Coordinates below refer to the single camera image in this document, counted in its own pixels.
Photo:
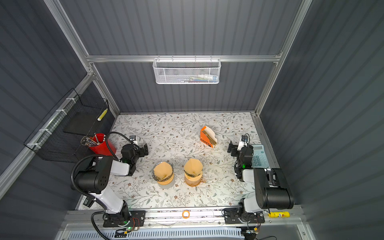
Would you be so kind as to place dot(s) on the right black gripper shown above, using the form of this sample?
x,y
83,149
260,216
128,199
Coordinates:
x,y
234,148

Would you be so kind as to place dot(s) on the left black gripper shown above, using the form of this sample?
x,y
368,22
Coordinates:
x,y
141,153

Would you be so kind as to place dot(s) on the grey glass dripper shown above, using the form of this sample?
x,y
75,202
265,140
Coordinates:
x,y
162,177

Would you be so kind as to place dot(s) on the orange glass pitcher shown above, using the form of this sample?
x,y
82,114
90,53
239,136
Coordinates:
x,y
194,183

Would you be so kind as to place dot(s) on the green glass dripper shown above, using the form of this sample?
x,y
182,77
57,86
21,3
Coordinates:
x,y
192,173

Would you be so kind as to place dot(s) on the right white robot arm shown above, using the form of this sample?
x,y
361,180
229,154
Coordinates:
x,y
271,189

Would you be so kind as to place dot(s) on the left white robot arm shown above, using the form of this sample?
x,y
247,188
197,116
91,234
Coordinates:
x,y
90,177

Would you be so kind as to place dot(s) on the orange coffee filter box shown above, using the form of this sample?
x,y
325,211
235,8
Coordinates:
x,y
208,137

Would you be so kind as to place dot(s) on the light blue calculator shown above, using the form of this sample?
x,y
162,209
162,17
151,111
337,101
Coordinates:
x,y
259,159

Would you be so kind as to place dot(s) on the red cup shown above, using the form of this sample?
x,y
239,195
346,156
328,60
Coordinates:
x,y
102,147

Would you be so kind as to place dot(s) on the yellow marker in basket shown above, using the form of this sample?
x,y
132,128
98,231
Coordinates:
x,y
102,115

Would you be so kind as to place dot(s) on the orange tape roll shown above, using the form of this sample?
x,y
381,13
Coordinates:
x,y
186,214

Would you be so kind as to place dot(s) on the yellow glue stick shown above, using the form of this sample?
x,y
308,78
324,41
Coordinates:
x,y
279,214

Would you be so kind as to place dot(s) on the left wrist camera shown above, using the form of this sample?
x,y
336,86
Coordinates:
x,y
133,138

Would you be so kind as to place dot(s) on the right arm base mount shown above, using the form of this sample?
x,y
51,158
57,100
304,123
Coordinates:
x,y
236,216

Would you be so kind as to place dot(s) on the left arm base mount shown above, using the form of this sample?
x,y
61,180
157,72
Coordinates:
x,y
135,219

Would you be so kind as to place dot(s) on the white wire basket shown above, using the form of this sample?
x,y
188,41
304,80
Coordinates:
x,y
187,73

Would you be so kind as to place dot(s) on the black wire basket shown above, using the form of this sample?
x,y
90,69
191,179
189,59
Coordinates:
x,y
58,138

